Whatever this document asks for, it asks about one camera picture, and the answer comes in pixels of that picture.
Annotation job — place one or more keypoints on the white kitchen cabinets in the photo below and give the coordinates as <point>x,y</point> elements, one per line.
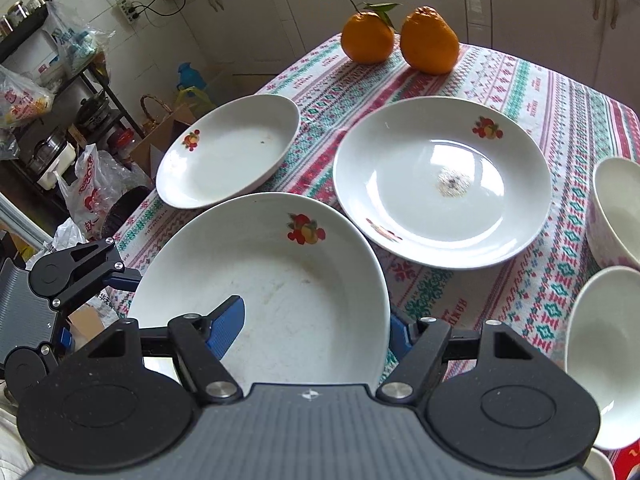
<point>525,5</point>

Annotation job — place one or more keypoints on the white red plastic bag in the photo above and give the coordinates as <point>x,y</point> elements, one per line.
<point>95,185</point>

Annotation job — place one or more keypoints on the red printed box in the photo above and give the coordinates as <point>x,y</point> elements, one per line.
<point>631,465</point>

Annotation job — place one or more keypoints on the black metal storage rack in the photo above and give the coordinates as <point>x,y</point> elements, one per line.
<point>15,42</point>

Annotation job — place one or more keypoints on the woven basket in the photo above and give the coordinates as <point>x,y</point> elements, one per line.
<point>159,120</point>

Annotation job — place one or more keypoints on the clear plastic bag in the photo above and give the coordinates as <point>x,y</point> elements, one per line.
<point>75,40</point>

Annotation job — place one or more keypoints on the white bowl pink floral print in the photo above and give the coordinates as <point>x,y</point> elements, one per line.
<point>620,210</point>
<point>610,350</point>

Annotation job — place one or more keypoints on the large white plate fruit print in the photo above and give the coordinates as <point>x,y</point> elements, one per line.
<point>430,190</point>

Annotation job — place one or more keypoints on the white flower-pattern plate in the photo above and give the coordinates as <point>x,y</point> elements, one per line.
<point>235,150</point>

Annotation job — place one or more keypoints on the white power strip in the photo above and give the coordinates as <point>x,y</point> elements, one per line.
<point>129,11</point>

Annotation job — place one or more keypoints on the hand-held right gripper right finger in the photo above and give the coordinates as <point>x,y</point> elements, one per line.
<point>398,335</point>

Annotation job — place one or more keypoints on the patterned tablecloth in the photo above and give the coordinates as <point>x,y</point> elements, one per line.
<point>320,85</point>

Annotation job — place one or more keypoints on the black cooking pot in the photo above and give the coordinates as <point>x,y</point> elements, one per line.
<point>92,110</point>

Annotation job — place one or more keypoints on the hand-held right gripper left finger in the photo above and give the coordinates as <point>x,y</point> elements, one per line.
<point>227,317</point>

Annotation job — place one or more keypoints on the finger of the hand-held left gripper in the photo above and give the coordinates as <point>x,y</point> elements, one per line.
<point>122,281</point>
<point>65,342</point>

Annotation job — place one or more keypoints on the steel rice cooker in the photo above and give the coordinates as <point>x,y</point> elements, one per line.
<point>50,160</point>

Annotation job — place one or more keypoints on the cardboard box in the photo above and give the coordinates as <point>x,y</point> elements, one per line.
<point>167,135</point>

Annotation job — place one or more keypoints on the yellow red plastic bag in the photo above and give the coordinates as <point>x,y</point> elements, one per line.
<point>22,97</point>

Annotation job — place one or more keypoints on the bumpy orange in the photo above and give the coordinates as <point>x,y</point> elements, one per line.
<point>430,40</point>

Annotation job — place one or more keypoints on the orange with green leaf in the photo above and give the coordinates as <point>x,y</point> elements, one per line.
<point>367,40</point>

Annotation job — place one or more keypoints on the yellow green bag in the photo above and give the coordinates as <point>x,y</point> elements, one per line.
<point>195,96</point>

